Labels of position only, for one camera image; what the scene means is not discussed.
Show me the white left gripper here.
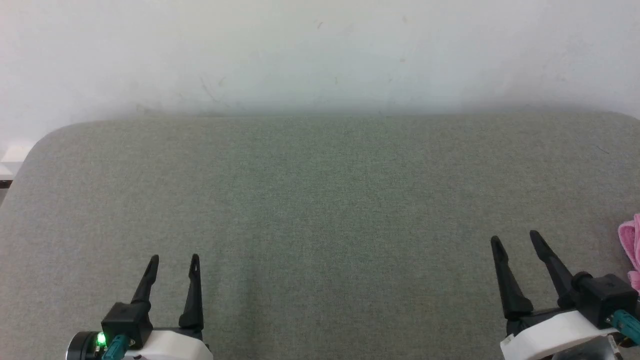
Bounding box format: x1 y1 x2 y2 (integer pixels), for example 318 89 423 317
124 253 214 360

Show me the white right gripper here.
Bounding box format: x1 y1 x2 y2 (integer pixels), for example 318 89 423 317
490 229 622 360

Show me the pink garment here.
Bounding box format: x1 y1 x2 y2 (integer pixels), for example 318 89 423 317
618 213 640 294

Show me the grey-green fabric sofa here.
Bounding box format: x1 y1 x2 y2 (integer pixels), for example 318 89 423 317
0 111 640 360

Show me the teal-plug left camera cable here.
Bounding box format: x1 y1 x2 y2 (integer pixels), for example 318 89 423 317
101 334 132 360

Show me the teal-plug camera cable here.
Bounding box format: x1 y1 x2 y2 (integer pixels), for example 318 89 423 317
101 334 132 360
607 309 640 347

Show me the teal-plug right camera cable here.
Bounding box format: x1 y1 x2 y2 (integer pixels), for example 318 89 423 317
607 309 640 347

